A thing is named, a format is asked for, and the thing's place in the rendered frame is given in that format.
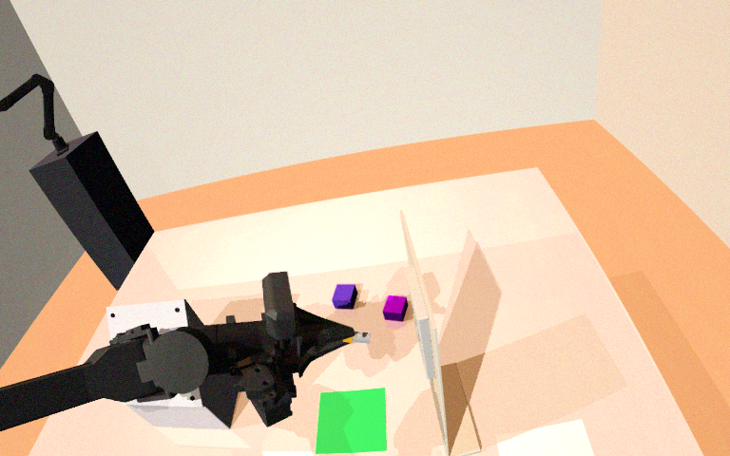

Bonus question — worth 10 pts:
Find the magenta cube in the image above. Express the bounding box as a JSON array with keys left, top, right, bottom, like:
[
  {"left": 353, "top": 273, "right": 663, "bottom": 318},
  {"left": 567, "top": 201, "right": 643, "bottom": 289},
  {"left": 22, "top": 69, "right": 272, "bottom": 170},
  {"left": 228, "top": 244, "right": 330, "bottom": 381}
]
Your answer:
[{"left": 383, "top": 295, "right": 408, "bottom": 322}]

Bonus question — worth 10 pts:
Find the purple cube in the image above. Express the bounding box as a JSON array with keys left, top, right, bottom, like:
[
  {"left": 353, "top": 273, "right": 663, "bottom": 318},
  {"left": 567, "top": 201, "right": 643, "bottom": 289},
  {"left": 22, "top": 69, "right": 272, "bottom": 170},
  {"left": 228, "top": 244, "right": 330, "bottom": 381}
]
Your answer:
[{"left": 332, "top": 284, "right": 357, "bottom": 310}]

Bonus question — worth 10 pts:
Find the green flat square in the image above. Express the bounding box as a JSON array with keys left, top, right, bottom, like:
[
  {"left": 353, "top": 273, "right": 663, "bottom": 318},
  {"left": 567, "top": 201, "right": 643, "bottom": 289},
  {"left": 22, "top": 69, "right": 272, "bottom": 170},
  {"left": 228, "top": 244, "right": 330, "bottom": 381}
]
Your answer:
[{"left": 316, "top": 388, "right": 387, "bottom": 454}]

